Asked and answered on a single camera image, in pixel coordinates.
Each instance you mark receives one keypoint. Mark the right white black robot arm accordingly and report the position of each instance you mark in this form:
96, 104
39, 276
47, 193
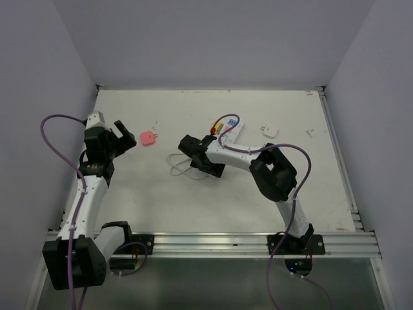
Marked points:
272, 172

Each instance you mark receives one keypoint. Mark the yellow plug block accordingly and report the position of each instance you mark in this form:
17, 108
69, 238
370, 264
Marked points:
218, 127

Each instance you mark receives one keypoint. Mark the aluminium front rail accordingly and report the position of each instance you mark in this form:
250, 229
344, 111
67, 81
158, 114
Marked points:
255, 245

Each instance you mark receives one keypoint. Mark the white plug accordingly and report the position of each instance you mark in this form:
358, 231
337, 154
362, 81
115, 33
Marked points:
269, 131

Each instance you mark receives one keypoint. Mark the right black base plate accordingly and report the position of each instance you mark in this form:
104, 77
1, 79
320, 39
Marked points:
293, 246

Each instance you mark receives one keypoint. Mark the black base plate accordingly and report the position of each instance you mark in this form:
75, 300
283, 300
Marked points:
140, 244
293, 246

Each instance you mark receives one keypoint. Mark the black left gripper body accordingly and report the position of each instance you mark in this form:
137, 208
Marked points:
117, 146

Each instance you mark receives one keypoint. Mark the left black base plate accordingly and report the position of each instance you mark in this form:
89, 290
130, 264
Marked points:
140, 244

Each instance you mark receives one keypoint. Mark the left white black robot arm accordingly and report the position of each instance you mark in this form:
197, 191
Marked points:
77, 258

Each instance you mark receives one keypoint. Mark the pink plug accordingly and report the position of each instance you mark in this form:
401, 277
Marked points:
147, 138

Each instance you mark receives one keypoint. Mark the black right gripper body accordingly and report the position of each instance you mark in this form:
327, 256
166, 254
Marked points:
213, 169

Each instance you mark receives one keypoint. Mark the white power strip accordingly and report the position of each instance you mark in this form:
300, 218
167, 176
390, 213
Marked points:
232, 129

